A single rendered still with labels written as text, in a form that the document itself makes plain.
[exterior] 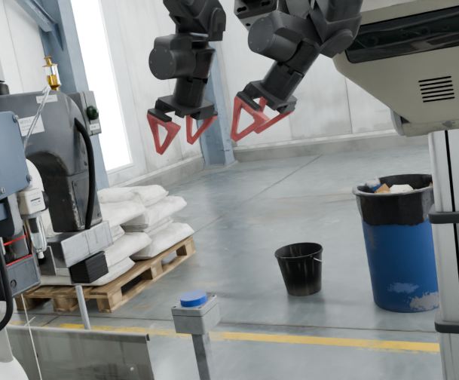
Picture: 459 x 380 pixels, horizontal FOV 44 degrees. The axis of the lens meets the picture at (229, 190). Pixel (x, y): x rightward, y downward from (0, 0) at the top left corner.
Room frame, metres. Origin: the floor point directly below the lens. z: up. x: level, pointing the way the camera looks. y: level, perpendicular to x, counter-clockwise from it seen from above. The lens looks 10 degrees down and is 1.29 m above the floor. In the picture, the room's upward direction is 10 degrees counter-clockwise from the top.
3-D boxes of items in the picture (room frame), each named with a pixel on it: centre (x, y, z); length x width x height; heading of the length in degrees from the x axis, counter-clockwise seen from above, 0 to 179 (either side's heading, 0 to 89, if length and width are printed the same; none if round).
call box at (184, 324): (1.21, 0.12, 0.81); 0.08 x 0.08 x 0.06; 62
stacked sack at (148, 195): (4.52, 0.85, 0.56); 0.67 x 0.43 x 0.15; 62
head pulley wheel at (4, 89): (1.04, 0.40, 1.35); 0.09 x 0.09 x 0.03
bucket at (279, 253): (3.34, -0.36, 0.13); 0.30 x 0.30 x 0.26
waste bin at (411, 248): (2.95, -0.89, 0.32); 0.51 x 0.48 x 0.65; 152
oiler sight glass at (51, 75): (1.12, 0.30, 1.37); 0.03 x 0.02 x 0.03; 62
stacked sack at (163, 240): (4.40, 0.66, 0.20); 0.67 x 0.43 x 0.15; 152
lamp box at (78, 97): (1.18, 0.28, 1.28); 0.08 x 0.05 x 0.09; 62
